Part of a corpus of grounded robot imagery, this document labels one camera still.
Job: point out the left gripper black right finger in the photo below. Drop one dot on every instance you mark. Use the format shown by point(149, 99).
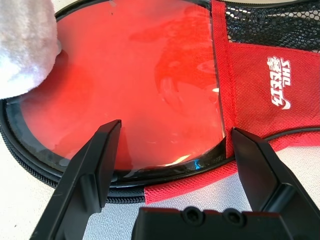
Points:
point(265, 175)

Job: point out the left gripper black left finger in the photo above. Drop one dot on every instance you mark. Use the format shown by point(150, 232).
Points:
point(75, 185)

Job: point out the red black paddle case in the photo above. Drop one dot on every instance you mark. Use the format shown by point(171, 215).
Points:
point(250, 82)

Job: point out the red ping-pong paddle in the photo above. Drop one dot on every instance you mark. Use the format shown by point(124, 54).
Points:
point(120, 75)

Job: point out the white plush zipper pull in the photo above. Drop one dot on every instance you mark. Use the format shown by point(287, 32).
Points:
point(25, 42)

